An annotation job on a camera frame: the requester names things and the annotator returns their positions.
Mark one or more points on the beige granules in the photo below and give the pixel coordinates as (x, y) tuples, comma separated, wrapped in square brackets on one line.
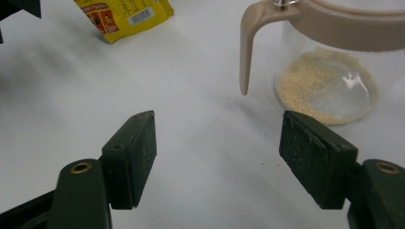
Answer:
[(296, 86)]

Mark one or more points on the white paper sheet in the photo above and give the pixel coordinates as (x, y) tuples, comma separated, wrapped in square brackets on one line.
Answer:
[(207, 79)]

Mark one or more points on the glass jar with beige lid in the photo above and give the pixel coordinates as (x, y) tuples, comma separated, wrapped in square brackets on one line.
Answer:
[(334, 31)]

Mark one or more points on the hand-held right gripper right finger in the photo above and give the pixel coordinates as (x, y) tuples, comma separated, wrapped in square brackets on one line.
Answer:
[(312, 159)]

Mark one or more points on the yellow printed snack packet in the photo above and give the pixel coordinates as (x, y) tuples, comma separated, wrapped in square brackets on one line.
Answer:
[(124, 16)]

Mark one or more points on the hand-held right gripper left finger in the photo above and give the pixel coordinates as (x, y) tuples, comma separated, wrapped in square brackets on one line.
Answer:
[(130, 165)]

